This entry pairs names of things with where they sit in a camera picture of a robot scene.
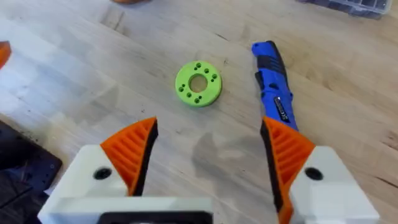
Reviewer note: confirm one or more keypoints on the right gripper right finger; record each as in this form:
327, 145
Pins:
298, 174

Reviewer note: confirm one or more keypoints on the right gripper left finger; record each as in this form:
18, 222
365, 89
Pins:
124, 158

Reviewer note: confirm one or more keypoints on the blue electric screwdriver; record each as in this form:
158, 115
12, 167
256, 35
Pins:
273, 84

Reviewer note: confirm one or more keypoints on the orange toy vegetable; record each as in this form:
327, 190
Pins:
129, 1

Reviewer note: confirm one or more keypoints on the green disc with holes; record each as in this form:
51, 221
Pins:
198, 83

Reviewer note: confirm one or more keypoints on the orange ribbed wedge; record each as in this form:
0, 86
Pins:
3, 53

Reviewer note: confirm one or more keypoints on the clear plastic parts box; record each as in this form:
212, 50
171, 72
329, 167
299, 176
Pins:
351, 6

